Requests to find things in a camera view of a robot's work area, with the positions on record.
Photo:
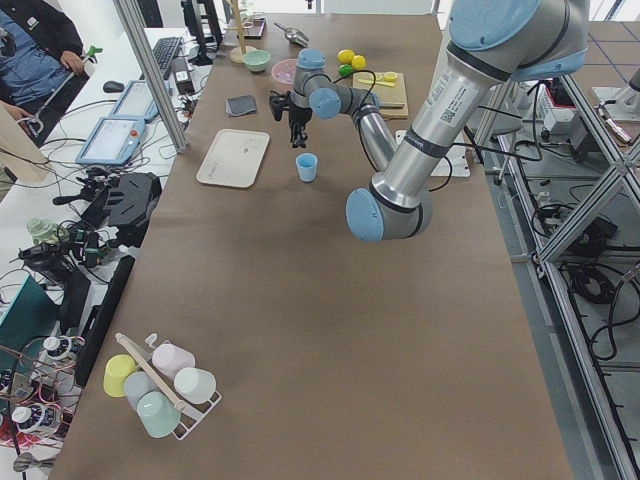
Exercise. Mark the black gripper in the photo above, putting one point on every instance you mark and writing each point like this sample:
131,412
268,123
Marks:
299,116

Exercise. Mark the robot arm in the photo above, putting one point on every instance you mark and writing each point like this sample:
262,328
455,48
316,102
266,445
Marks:
491,42

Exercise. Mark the light blue plastic cup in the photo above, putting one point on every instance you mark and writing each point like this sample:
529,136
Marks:
307,165

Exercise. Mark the pile of clear ice cubes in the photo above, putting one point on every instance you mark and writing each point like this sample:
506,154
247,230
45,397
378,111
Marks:
285,71

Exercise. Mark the metal ice scoop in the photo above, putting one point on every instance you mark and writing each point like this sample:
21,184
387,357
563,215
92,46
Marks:
293,35

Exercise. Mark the wooden cup tree stand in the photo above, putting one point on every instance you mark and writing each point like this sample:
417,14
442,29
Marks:
237,53

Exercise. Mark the pink plastic cup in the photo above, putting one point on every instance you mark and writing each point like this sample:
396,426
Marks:
169,359

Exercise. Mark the white plastic cup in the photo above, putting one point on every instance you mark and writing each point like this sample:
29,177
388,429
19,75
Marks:
195,385

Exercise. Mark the yellow plastic cup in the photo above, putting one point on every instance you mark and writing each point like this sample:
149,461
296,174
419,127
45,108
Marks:
118,368

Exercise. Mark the grey plastic cup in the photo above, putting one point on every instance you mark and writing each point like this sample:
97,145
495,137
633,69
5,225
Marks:
136,386

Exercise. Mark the green plastic cup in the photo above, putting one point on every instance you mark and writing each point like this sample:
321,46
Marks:
157,414

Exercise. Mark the pink bowl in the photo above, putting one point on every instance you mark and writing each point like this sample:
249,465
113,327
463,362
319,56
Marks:
282,87

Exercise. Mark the dark grey folded cloth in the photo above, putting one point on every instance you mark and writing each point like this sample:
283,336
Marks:
241,106

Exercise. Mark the cream rabbit tray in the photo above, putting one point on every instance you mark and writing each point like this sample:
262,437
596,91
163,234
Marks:
234,158

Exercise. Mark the green lime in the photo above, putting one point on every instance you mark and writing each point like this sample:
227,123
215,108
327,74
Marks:
345,70

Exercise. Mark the mint green bowl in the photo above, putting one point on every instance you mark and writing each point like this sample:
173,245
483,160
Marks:
256,61

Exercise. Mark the yellow lemon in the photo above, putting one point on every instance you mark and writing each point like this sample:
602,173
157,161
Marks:
358,62
345,56

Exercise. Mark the wooden cutting board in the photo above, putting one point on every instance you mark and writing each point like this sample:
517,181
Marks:
393,101

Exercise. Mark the yellow plastic knife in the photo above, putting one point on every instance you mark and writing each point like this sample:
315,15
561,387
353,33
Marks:
376,82

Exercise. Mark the dark glass holder tray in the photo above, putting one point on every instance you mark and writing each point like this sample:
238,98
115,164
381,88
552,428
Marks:
253,25

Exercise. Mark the black keyboard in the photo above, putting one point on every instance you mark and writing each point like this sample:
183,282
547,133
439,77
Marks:
165,50

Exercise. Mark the black monitor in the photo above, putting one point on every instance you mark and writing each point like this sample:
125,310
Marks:
201,19

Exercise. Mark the blue teach pendant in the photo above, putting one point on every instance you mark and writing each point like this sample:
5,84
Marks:
136,100
113,141

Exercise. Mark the person in dark jacket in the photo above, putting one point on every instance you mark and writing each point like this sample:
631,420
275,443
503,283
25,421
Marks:
47,70

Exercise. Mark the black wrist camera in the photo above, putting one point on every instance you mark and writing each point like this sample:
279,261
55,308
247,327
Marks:
279,103

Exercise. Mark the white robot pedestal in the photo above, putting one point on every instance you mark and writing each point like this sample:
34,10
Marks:
458,166

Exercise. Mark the aluminium frame post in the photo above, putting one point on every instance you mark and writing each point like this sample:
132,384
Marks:
133,24

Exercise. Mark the wooden rack handle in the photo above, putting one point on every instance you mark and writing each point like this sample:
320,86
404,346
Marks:
141,357

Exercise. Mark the white wire cup rack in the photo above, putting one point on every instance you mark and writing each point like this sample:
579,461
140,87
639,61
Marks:
193,414

